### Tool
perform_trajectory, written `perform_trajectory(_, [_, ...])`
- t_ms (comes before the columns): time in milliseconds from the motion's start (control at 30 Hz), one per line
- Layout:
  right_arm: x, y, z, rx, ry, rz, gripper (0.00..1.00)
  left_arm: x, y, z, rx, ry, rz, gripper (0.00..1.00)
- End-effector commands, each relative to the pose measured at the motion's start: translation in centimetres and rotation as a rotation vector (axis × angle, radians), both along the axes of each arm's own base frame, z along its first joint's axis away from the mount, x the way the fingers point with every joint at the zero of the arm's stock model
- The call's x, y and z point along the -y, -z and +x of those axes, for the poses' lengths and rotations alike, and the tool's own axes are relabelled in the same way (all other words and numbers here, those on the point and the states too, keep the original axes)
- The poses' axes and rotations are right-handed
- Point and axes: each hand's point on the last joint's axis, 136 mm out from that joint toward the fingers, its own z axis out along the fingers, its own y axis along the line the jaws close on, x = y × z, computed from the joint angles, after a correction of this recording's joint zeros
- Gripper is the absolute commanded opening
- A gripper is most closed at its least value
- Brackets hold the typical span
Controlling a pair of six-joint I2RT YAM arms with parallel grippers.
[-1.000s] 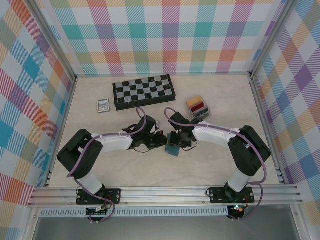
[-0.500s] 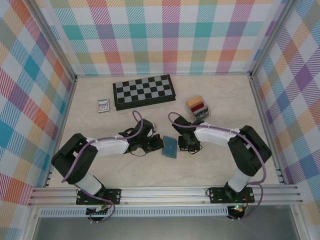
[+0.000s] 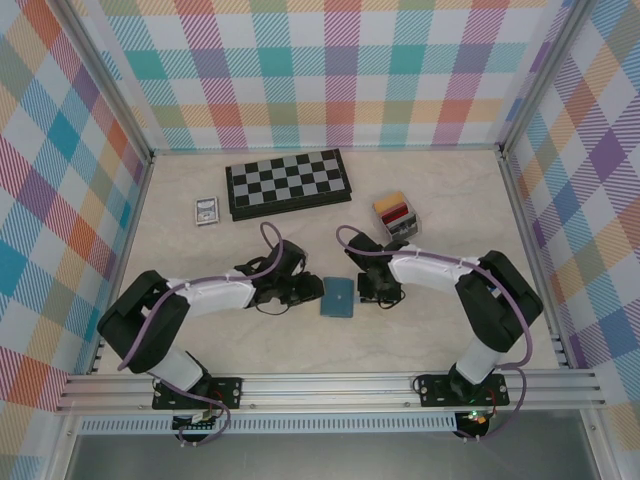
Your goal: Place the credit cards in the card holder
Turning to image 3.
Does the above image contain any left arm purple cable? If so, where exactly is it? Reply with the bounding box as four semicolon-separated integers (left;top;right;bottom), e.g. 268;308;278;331
117;221;296;447

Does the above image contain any slotted grey cable duct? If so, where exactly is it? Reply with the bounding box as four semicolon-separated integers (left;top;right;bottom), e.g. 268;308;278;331
79;417;459;435

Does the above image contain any blue playing card deck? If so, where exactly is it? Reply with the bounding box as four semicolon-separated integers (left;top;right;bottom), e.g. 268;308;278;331
193;196;223;227

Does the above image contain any thin aluminium rear rail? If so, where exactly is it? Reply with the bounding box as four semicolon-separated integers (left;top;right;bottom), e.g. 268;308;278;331
149;143;504;154

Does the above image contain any red card stack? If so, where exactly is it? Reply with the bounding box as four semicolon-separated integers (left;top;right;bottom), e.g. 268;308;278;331
379;206;414;224

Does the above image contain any clear acrylic card box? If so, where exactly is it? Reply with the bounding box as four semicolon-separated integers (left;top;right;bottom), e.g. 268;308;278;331
372;189;426;239

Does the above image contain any aluminium table side rail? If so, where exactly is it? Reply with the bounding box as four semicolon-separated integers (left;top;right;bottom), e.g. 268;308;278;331
497;144;574;371

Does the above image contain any blue leather card holder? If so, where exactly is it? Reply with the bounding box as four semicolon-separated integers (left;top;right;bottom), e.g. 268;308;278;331
319;276;355;320

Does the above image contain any long aluminium mounting rail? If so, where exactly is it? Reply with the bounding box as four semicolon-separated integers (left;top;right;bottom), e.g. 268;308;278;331
54;369;606;414

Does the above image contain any gold card stack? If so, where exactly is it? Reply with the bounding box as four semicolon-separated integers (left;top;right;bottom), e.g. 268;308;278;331
373;191;410;214

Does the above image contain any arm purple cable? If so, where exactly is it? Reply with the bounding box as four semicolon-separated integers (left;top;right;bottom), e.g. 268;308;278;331
117;221;296;447
334;224;532;444

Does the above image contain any aluminium frame post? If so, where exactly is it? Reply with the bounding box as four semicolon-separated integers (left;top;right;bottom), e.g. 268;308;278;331
499;0;594;151
49;0;154;164

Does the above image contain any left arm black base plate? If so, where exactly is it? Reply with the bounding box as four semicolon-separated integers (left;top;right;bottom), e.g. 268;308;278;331
152;377;244;411

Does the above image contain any black grey chess board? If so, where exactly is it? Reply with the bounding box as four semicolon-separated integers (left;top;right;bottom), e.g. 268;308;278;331
224;148;354;224

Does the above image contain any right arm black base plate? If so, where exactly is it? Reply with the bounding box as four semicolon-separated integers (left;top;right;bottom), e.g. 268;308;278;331
414;373;509;407

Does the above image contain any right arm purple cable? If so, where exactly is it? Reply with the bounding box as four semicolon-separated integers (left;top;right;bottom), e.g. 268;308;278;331
334;224;532;444

